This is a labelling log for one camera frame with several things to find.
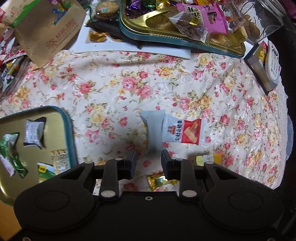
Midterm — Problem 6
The green white snack packet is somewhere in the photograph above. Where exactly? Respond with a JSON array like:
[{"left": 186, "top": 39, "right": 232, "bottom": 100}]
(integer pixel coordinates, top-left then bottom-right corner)
[{"left": 1, "top": 132, "right": 28, "bottom": 178}]

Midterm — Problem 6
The gold tin tray with sweets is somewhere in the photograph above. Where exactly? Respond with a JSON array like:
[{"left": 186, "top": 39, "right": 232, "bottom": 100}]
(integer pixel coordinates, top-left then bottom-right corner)
[{"left": 119, "top": 0, "right": 246, "bottom": 58}]

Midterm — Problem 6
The translucent plastic bin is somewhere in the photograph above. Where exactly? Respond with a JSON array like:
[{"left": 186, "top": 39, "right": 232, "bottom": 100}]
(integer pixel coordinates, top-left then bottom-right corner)
[{"left": 285, "top": 115, "right": 293, "bottom": 161}]

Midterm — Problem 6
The corn strip snack packet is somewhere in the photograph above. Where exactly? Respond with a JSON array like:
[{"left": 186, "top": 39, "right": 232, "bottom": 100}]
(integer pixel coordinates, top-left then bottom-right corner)
[{"left": 93, "top": 179, "right": 102, "bottom": 196}]

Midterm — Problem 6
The gold patterned candy wrapper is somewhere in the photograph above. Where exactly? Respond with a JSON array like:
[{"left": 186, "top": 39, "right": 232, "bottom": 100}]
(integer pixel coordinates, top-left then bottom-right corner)
[{"left": 49, "top": 150, "right": 71, "bottom": 175}]

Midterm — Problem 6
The pink snack packet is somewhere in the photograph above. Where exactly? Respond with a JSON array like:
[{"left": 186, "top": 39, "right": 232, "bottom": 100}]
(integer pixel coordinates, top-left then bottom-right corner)
[{"left": 176, "top": 3, "right": 228, "bottom": 34}]

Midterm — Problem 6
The dark blue white snack packet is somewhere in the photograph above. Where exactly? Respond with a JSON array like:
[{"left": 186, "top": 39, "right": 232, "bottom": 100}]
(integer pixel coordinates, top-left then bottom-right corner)
[{"left": 23, "top": 116, "right": 47, "bottom": 149}]

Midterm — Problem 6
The glass plate with snacks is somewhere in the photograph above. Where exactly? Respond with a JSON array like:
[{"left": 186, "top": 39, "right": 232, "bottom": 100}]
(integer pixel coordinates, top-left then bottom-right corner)
[{"left": 1, "top": 32, "right": 30, "bottom": 100}]

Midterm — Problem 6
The white board under tray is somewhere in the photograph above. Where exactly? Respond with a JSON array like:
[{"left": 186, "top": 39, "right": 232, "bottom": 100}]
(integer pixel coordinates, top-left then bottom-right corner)
[{"left": 69, "top": 14, "right": 192, "bottom": 60}]

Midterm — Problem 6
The gold candy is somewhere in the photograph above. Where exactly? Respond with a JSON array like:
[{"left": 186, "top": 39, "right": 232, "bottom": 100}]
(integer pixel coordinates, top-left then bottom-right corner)
[{"left": 146, "top": 173, "right": 178, "bottom": 191}]

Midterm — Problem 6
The clear packet of nuts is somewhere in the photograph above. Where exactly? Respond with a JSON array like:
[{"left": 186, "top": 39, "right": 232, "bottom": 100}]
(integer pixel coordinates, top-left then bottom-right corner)
[{"left": 165, "top": 11, "right": 208, "bottom": 43}]

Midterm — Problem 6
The empty gold tin tray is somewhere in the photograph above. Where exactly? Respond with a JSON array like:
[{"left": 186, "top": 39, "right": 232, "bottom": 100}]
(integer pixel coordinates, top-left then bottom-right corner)
[{"left": 1, "top": 105, "right": 78, "bottom": 206}]

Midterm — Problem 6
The silver yellow pastry packet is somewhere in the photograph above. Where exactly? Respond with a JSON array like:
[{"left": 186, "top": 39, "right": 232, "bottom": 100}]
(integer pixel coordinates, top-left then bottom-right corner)
[{"left": 196, "top": 153, "right": 222, "bottom": 166}]

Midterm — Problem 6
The clear glass cookie jar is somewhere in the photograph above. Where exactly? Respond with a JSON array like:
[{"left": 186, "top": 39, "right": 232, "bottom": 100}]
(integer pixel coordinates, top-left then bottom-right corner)
[{"left": 222, "top": 1, "right": 285, "bottom": 44}]

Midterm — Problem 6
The floral tablecloth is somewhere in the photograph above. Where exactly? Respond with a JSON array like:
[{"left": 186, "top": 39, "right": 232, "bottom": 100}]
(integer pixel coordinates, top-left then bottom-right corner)
[{"left": 1, "top": 50, "right": 287, "bottom": 191}]

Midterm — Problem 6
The brown paper snack bag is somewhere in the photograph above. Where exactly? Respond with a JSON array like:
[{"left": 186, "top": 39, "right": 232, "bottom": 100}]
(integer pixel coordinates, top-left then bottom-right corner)
[{"left": 1, "top": 0, "right": 86, "bottom": 67}]

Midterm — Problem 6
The notepad box with cartoon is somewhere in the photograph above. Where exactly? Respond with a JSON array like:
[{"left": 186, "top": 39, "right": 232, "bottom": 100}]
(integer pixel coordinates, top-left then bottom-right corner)
[{"left": 244, "top": 40, "right": 281, "bottom": 95}]

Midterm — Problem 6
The red white hawthorn snack packet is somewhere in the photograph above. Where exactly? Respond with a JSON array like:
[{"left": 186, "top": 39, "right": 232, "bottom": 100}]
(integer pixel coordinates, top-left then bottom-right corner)
[{"left": 162, "top": 114, "right": 204, "bottom": 145}]

